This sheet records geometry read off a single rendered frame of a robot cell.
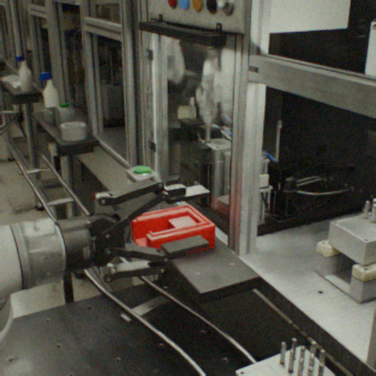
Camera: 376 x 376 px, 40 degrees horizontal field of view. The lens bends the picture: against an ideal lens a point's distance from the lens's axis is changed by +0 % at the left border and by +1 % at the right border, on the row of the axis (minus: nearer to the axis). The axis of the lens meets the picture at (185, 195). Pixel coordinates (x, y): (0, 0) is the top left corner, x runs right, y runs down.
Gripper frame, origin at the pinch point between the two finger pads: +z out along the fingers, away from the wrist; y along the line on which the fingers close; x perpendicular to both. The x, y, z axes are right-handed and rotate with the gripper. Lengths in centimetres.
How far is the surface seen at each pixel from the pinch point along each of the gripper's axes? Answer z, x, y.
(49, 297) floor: 5, 161, -112
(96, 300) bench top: -2, 49, -44
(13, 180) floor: 16, 335, -112
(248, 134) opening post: 22.3, 18.5, 5.8
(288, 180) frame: 38.8, 25.6, -9.3
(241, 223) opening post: 21.6, 18.5, -13.5
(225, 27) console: 20.4, 25.4, 25.5
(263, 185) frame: 31.5, 24.9, -9.0
